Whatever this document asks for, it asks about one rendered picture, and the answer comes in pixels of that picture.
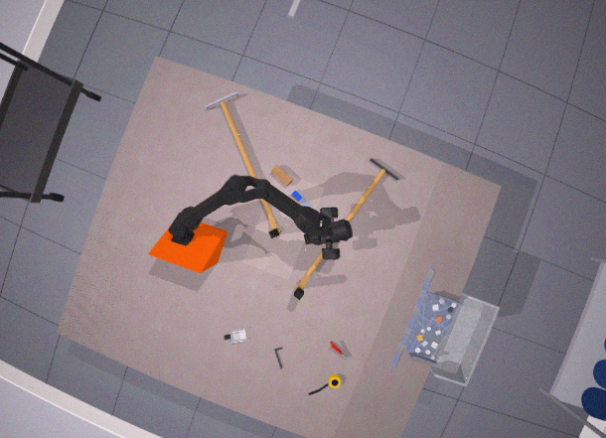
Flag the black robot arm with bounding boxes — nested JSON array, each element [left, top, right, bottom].
[[168, 174, 353, 246]]

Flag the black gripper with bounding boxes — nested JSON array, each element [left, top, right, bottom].
[[320, 207, 340, 260]]

